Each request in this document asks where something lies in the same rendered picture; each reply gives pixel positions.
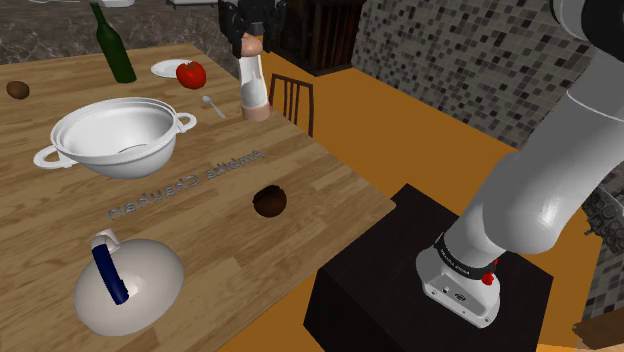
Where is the small white plate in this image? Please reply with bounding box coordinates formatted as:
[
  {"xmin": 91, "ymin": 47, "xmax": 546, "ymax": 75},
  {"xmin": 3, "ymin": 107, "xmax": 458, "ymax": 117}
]
[{"xmin": 150, "ymin": 58, "xmax": 194, "ymax": 79}]

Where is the white kettle with blue handle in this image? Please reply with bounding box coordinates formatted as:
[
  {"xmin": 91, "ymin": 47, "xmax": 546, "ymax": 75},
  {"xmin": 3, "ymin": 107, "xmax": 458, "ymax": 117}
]
[{"xmin": 72, "ymin": 228, "xmax": 186, "ymax": 338}]

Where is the white two-handled bowl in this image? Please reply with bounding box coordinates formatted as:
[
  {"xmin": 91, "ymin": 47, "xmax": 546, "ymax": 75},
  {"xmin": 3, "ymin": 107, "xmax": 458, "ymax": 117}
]
[{"xmin": 32, "ymin": 96, "xmax": 198, "ymax": 180}]

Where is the small silver spoon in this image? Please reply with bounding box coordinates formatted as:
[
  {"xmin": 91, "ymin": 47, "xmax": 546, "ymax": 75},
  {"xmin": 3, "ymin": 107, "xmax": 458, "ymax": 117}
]
[{"xmin": 202, "ymin": 94, "xmax": 227, "ymax": 120}]

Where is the white salt mill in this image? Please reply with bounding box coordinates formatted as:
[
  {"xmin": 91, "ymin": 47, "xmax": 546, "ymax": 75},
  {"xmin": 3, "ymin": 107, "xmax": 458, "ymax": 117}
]
[{"xmin": 238, "ymin": 34, "xmax": 272, "ymax": 123}]

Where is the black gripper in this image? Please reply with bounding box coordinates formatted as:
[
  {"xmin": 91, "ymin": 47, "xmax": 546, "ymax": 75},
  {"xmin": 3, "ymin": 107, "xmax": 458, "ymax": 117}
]
[{"xmin": 217, "ymin": 0, "xmax": 289, "ymax": 60}]

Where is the red tomato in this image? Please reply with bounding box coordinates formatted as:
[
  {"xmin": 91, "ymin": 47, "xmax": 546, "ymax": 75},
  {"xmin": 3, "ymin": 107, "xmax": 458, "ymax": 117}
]
[{"xmin": 175, "ymin": 60, "xmax": 207, "ymax": 91}]

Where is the dark green bottle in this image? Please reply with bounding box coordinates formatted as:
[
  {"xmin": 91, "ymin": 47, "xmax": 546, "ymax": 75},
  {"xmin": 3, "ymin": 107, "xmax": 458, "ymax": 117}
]
[{"xmin": 89, "ymin": 2, "xmax": 139, "ymax": 85}]

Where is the dark brown round fruit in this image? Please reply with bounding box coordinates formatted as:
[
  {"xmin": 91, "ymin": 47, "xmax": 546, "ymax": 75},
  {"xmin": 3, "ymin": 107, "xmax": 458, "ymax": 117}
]
[{"xmin": 252, "ymin": 184, "xmax": 288, "ymax": 219}]

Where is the dark wooden cabinet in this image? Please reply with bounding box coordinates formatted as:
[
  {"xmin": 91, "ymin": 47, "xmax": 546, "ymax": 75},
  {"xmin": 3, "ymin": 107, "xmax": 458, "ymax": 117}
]
[{"xmin": 277, "ymin": 0, "xmax": 368, "ymax": 78}]

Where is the dark wooden chair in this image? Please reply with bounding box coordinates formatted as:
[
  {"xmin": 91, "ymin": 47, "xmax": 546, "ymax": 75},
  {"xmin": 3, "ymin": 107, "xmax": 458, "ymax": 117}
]
[{"xmin": 268, "ymin": 72, "xmax": 315, "ymax": 139}]

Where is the wooden table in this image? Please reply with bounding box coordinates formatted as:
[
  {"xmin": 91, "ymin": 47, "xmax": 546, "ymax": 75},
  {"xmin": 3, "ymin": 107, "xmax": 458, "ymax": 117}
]
[{"xmin": 0, "ymin": 42, "xmax": 397, "ymax": 352}]

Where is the brown kiwi fruit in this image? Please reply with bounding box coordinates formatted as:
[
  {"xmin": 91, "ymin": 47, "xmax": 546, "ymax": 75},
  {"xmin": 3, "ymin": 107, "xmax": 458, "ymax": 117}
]
[{"xmin": 5, "ymin": 80, "xmax": 31, "ymax": 101}]

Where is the black robot stand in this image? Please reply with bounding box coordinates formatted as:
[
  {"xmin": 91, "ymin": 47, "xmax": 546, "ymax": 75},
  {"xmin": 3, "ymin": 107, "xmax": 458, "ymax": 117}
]
[{"xmin": 303, "ymin": 183, "xmax": 555, "ymax": 352}]

